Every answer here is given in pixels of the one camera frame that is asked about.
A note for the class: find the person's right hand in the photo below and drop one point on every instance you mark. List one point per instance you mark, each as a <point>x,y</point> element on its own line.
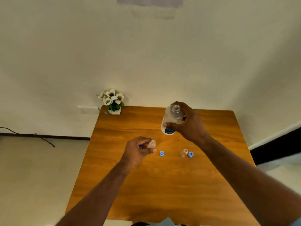
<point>192,127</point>

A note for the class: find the large clear solution bottle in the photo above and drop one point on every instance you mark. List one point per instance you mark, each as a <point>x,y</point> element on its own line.
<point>172,117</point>

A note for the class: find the white wall box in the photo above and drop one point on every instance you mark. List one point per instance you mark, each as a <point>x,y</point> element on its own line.
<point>88,109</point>

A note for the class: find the black skirting strip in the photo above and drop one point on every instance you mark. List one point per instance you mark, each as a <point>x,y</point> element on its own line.
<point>275,148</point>

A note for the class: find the person's left forearm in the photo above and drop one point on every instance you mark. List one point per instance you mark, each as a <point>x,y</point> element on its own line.
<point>98,197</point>

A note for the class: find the person's left hand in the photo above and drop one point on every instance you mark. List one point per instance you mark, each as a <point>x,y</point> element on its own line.
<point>134,152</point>

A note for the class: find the person's right blue sleeve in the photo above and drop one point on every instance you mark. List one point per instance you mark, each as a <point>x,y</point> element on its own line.
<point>296,222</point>

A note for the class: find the light blue small cap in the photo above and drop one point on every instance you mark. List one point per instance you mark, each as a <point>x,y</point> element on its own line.
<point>190,154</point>
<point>162,153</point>

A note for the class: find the white potted flower plant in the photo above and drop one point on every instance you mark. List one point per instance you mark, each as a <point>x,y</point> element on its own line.
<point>114,107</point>

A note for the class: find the person's right forearm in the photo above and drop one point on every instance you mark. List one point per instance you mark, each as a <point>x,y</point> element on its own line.
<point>249,183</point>

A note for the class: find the white instruction paper sheet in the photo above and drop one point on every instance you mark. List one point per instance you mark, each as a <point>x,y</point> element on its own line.
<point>150,2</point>

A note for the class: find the small clear bottle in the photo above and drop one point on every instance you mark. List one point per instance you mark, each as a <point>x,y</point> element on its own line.
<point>152,144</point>
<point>184,152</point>

